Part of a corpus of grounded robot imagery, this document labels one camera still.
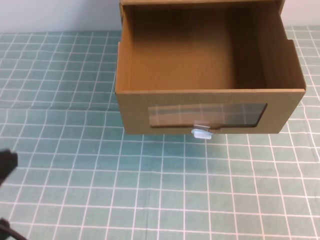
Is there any white drawer handle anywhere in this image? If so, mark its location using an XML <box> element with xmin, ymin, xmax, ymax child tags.
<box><xmin>191</xmin><ymin>121</ymin><xmax>213</xmax><ymax>140</ymax></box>

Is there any brown cardboard drawer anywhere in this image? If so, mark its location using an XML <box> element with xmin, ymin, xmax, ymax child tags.
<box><xmin>115</xmin><ymin>2</ymin><xmax>307</xmax><ymax>135</ymax></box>

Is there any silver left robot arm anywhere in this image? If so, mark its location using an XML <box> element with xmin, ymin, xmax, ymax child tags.
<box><xmin>0</xmin><ymin>149</ymin><xmax>25</xmax><ymax>240</ymax></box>

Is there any cyan checkered tablecloth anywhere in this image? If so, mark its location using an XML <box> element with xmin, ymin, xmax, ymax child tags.
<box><xmin>0</xmin><ymin>25</ymin><xmax>320</xmax><ymax>240</ymax></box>

